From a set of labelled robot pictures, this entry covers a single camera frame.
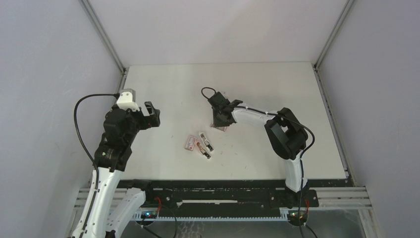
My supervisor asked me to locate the white stapler base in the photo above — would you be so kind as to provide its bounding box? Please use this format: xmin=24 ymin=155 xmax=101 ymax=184
xmin=199 ymin=132 xmax=214 ymax=152

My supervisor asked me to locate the red white staple box sleeve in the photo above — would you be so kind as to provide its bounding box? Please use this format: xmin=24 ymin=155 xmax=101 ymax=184
xmin=184 ymin=135 xmax=197 ymax=151

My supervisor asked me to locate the pink stapler top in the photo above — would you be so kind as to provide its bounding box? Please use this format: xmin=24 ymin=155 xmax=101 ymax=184
xmin=196 ymin=142 xmax=211 ymax=160

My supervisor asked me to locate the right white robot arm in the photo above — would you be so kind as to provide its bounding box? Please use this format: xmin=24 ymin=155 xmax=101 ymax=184
xmin=205 ymin=91 xmax=315 ymax=206

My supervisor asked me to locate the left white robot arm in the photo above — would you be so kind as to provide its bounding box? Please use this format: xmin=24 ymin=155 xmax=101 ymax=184
xmin=72 ymin=102 xmax=160 ymax=238

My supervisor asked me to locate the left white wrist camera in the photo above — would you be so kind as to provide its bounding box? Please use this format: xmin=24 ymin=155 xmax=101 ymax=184
xmin=116 ymin=89 xmax=140 ymax=112

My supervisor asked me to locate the right black camera cable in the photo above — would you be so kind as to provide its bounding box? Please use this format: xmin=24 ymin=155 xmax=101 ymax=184
xmin=201 ymin=87 xmax=316 ymax=238

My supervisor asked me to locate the black camera cable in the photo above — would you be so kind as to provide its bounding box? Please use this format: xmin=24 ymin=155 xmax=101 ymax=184
xmin=73 ymin=93 xmax=119 ymax=231
xmin=201 ymin=87 xmax=316 ymax=238

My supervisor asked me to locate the left black camera cable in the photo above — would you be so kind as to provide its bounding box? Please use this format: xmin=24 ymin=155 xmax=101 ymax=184
xmin=73 ymin=93 xmax=119 ymax=231

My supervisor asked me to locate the black front mounting rail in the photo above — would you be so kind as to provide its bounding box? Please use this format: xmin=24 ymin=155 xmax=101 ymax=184
xmin=118 ymin=179 xmax=319 ymax=218

